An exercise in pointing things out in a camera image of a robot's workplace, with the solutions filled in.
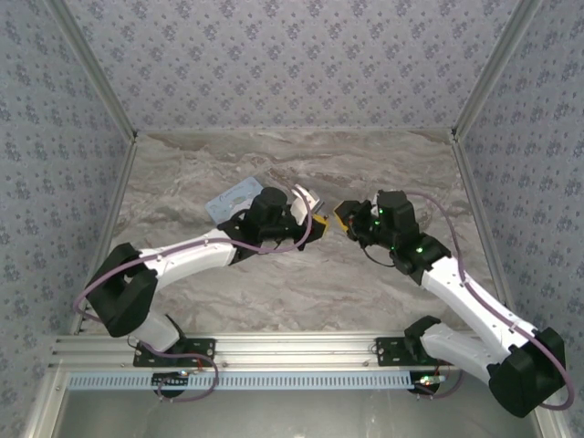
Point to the light blue cartoon tin box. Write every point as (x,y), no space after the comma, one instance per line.
(232,201)

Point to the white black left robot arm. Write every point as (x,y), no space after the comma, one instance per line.
(182,260)

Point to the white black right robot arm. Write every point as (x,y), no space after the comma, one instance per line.
(456,292)

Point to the small black controller board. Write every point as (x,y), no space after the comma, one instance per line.
(171,379)
(429,379)

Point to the grey metal panel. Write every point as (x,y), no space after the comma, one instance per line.
(292,415)

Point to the aluminium table side rail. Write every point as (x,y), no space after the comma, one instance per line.
(479,214)
(111,214)

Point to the wide aluminium mounting rail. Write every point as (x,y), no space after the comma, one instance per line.
(292,351)

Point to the aluminium frame post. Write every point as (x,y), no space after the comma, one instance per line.
(493,68)
(96,68)

